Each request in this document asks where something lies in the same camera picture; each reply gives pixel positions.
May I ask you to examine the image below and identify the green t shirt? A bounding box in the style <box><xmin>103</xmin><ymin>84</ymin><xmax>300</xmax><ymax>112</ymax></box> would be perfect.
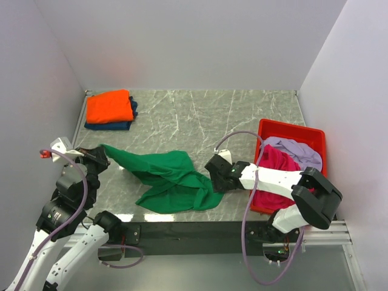
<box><xmin>104</xmin><ymin>144</ymin><xmax>224</xmax><ymax>214</ymax></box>

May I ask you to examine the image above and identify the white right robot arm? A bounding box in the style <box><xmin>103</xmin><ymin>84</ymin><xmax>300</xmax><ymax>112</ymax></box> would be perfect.
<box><xmin>205</xmin><ymin>151</ymin><xmax>343</xmax><ymax>242</ymax></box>

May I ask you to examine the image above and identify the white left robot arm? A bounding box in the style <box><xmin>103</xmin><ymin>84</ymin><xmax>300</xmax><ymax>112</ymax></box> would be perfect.
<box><xmin>8</xmin><ymin>145</ymin><xmax>121</xmax><ymax>290</ymax></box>

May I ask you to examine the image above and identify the folded navy blue t shirt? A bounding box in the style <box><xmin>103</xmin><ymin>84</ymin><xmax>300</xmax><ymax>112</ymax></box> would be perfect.
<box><xmin>84</xmin><ymin>96</ymin><xmax>138</xmax><ymax>131</ymax></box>

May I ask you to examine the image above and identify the magenta t shirt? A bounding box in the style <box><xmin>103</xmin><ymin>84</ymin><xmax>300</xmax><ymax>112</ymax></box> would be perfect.
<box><xmin>251</xmin><ymin>145</ymin><xmax>301</xmax><ymax>213</ymax></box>

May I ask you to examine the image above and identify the folded orange t shirt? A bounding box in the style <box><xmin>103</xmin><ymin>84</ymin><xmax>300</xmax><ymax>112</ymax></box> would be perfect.
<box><xmin>86</xmin><ymin>89</ymin><xmax>134</xmax><ymax>124</ymax></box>

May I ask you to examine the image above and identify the lavender t shirt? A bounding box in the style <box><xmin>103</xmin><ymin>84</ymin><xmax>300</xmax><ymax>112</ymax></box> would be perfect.
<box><xmin>264</xmin><ymin>136</ymin><xmax>324</xmax><ymax>170</ymax></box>

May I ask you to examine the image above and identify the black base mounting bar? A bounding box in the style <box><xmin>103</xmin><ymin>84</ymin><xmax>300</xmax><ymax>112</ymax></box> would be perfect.
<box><xmin>84</xmin><ymin>221</ymin><xmax>292</xmax><ymax>258</ymax></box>

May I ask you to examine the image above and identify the red plastic bin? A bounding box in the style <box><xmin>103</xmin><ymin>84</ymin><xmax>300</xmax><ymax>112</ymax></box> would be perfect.
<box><xmin>248</xmin><ymin>118</ymin><xmax>328</xmax><ymax>216</ymax></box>

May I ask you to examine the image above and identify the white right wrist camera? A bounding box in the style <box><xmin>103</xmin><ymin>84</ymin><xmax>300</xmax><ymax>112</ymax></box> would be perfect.
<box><xmin>214</xmin><ymin>149</ymin><xmax>232</xmax><ymax>164</ymax></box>

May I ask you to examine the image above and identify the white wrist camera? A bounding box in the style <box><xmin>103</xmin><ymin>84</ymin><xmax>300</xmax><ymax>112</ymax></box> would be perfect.
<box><xmin>214</xmin><ymin>149</ymin><xmax>232</xmax><ymax>164</ymax></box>
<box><xmin>39</xmin><ymin>137</ymin><xmax>84</xmax><ymax>165</ymax></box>

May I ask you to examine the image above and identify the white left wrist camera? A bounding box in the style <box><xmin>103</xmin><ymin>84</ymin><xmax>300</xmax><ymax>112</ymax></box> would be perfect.
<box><xmin>39</xmin><ymin>137</ymin><xmax>84</xmax><ymax>165</ymax></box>

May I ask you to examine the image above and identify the aluminium frame rail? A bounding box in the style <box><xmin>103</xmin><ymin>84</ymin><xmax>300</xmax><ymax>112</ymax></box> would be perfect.
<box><xmin>65</xmin><ymin>89</ymin><xmax>354</xmax><ymax>291</ymax></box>

